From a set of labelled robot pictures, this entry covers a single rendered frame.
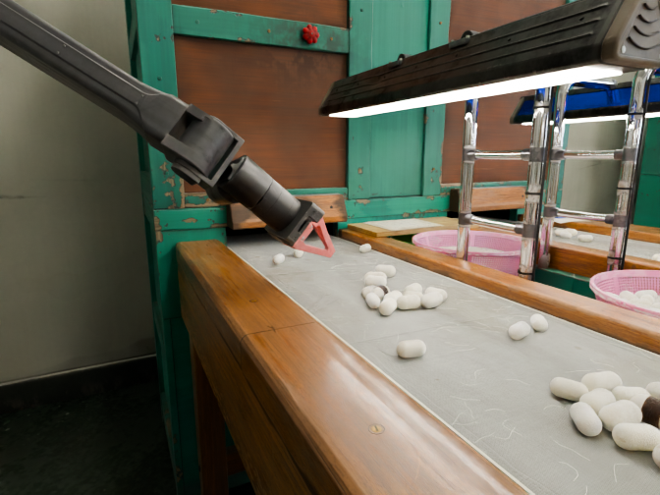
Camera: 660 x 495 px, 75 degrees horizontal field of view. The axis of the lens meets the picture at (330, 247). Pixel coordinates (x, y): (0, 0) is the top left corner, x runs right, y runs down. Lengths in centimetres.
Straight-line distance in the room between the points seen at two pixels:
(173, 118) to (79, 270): 140
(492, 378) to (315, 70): 88
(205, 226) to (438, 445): 83
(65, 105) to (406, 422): 172
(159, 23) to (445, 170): 85
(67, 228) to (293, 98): 110
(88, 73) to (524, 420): 60
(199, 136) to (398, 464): 44
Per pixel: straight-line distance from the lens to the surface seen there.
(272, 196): 61
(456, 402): 43
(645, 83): 96
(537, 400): 46
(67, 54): 66
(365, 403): 37
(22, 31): 68
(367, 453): 32
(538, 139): 75
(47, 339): 203
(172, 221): 105
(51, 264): 194
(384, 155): 124
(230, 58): 110
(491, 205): 142
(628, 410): 44
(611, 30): 49
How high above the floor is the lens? 96
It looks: 12 degrees down
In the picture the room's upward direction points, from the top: straight up
